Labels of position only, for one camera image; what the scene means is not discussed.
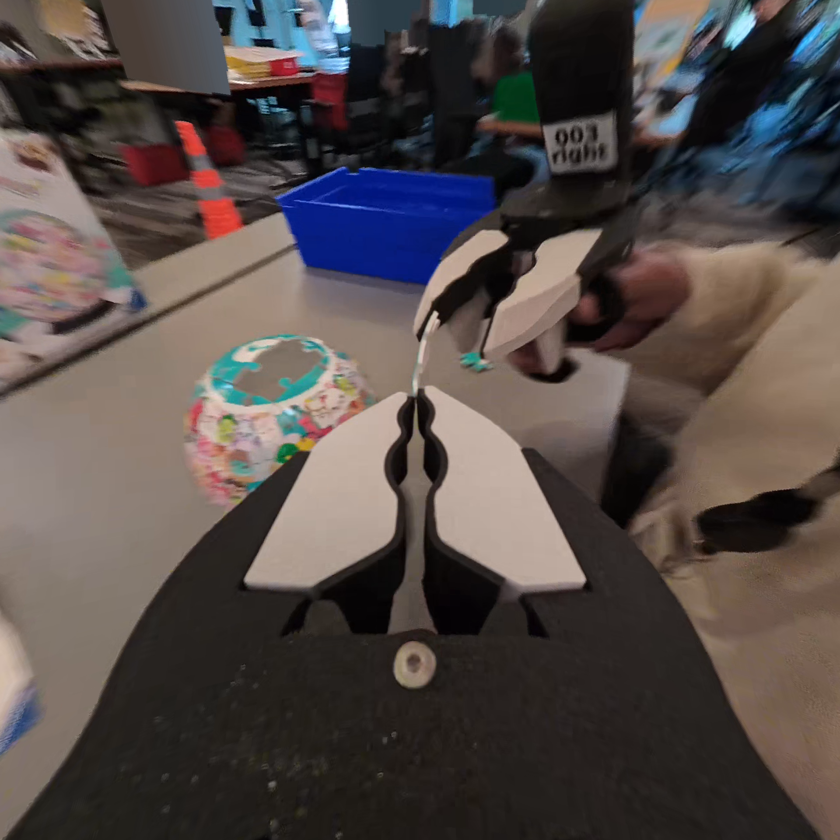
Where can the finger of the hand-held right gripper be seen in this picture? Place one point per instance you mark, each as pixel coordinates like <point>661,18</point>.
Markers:
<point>544,289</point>
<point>459,262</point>

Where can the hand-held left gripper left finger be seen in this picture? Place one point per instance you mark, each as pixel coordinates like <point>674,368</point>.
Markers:
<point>328,518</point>

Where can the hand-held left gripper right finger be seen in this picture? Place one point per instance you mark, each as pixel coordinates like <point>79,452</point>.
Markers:
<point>505,518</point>

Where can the teal and white puzzle piece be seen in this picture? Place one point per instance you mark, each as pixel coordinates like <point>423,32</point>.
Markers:
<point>421,361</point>

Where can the colourful cartoon puzzle ball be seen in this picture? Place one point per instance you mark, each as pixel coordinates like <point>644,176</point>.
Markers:
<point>262,433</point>

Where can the person's right forearm beige sleeve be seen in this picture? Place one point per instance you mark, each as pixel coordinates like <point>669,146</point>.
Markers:
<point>754,308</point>

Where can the puzzle ball cardboard box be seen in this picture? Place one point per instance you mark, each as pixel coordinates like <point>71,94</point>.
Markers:
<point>52,262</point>

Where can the person's right hand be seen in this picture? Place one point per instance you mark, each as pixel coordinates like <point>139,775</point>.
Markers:
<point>649,289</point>

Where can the green plastic bin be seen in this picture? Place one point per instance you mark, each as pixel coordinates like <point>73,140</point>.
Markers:
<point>515,98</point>

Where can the blue plastic bin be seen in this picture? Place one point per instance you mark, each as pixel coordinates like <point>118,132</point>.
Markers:
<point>394,236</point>

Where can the black badge reel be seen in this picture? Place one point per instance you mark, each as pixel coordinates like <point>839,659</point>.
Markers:
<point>754,518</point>

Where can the orange traffic cone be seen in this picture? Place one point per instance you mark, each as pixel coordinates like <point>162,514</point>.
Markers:
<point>210,190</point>

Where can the red storage bin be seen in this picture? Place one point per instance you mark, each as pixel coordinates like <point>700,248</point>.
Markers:
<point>157,164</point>

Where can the white and blue box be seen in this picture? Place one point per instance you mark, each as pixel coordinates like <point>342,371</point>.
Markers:
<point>16,689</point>

